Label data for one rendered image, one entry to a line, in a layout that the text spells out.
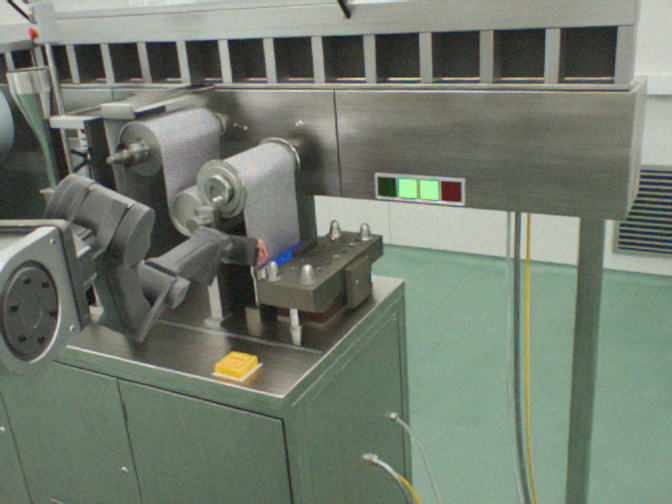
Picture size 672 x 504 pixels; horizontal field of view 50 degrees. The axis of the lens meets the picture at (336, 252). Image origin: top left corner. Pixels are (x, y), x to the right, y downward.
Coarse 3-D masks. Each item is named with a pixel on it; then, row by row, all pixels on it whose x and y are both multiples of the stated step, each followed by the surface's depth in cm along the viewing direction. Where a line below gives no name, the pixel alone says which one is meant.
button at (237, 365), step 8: (232, 352) 166; (224, 360) 163; (232, 360) 163; (240, 360) 163; (248, 360) 162; (256, 360) 164; (216, 368) 162; (224, 368) 160; (232, 368) 159; (240, 368) 159; (248, 368) 161; (232, 376) 160; (240, 376) 159
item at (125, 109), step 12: (192, 84) 211; (144, 96) 194; (156, 96) 193; (168, 96) 192; (180, 96) 196; (192, 96) 200; (108, 108) 182; (120, 108) 180; (132, 108) 179; (144, 108) 186
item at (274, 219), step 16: (288, 192) 193; (256, 208) 181; (272, 208) 187; (288, 208) 194; (256, 224) 181; (272, 224) 188; (288, 224) 195; (272, 240) 189; (288, 240) 196; (272, 256) 190; (256, 272) 184
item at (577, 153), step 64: (256, 128) 206; (320, 128) 196; (384, 128) 187; (448, 128) 179; (512, 128) 171; (576, 128) 164; (640, 128) 174; (320, 192) 203; (512, 192) 177; (576, 192) 169
